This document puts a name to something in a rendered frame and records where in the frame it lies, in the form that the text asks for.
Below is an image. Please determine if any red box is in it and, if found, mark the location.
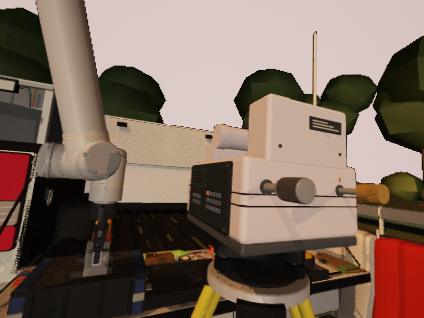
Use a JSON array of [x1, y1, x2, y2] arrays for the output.
[[372, 236, 424, 318]]

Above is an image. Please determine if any white truck with red lights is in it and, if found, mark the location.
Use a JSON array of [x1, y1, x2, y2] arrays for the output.
[[0, 75, 65, 285]]

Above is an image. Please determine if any white van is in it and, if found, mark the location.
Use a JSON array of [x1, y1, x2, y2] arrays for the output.
[[84, 114, 215, 204]]

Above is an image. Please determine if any small black box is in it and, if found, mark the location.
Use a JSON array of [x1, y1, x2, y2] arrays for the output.
[[304, 265, 331, 283]]

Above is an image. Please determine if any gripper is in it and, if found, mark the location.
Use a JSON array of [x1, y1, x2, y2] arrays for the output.
[[88, 201, 118, 250]]

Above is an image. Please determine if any dark green tree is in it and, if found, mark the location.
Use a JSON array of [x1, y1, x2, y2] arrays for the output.
[[233, 68, 314, 130], [0, 7, 53, 85], [97, 65, 167, 124], [315, 74, 378, 136], [372, 35, 424, 163]]

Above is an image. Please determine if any dark case with blue corners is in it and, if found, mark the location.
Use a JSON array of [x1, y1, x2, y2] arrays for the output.
[[6, 248, 149, 318]]

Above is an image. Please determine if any white telescope eyepiece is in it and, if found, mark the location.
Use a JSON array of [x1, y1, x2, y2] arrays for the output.
[[212, 123, 250, 152]]

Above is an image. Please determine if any yellow tripod leg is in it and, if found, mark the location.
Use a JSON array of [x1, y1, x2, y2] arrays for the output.
[[287, 297, 317, 318], [190, 284, 222, 318]]

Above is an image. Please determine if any black label plate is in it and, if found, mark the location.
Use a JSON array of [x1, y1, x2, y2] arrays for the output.
[[308, 115, 343, 136]]

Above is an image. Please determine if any brown and green notebook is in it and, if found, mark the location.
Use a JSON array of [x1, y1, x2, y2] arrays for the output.
[[314, 251, 362, 275]]

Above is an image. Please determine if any black tribrach base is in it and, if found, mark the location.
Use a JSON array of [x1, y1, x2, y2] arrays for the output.
[[213, 245, 312, 286]]

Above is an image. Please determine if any white total station body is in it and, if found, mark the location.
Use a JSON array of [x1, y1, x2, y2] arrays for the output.
[[187, 93, 360, 258]]

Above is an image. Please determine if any thin cream pole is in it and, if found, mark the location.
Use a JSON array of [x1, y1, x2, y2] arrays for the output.
[[312, 31, 318, 106]]

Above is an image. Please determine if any white stake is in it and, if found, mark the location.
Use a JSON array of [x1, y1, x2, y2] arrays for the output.
[[376, 204, 386, 240]]

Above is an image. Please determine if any green bush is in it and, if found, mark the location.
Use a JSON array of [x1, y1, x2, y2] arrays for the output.
[[380, 171, 424, 202]]

